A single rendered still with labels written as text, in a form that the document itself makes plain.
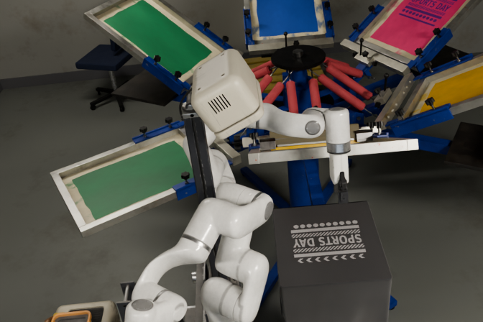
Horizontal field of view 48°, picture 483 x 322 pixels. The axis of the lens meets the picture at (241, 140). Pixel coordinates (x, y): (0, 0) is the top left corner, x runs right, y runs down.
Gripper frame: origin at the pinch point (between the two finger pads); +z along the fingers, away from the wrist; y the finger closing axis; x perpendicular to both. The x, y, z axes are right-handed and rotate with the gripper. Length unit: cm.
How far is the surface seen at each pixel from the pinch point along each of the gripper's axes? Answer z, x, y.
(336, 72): -16, 21, -142
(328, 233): 40, 1, -54
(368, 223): 39, 20, -58
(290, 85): -13, -7, -129
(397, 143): -11.1, 22.3, -14.7
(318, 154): -9.8, -4.9, -14.4
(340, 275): 47, 2, -30
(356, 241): 42, 12, -48
